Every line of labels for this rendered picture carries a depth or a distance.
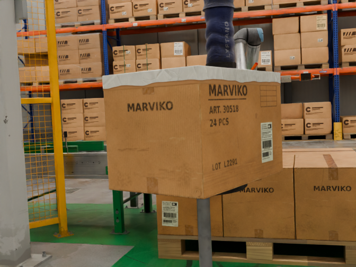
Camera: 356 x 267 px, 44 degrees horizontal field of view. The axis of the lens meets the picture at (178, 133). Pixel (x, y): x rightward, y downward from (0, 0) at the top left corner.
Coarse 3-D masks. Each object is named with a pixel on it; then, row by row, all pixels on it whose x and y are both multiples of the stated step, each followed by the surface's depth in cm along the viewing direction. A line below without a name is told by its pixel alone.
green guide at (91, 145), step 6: (24, 144) 401; (30, 144) 400; (36, 144) 398; (48, 144) 395; (72, 144) 388; (78, 144) 387; (84, 144) 385; (90, 144) 384; (96, 144) 382; (102, 144) 381; (78, 150) 387; (84, 150) 386; (90, 150) 385
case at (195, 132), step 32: (128, 96) 147; (160, 96) 139; (192, 96) 132; (224, 96) 142; (256, 96) 161; (128, 128) 148; (160, 128) 140; (192, 128) 133; (224, 128) 142; (256, 128) 161; (128, 160) 149; (160, 160) 141; (192, 160) 134; (224, 160) 142; (256, 160) 161; (160, 192) 142; (192, 192) 135
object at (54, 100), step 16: (48, 0) 311; (32, 16) 308; (48, 16) 311; (48, 32) 313; (48, 48) 315; (48, 176) 317; (64, 176) 321; (32, 192) 310; (64, 192) 321; (64, 208) 321; (32, 224) 309; (48, 224) 316; (64, 224) 322
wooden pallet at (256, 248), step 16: (160, 240) 264; (176, 240) 261; (224, 240) 253; (240, 240) 251; (256, 240) 248; (272, 240) 246; (288, 240) 244; (304, 240) 242; (160, 256) 265; (176, 256) 262; (192, 256) 259; (224, 256) 257; (240, 256) 255; (256, 256) 249; (272, 256) 247; (288, 256) 252; (304, 256) 251; (352, 256) 235
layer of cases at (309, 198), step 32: (288, 160) 271; (320, 160) 265; (352, 160) 259; (256, 192) 247; (288, 192) 242; (320, 192) 238; (352, 192) 233; (160, 224) 263; (192, 224) 258; (224, 224) 253; (256, 224) 248; (288, 224) 243; (320, 224) 239; (352, 224) 234
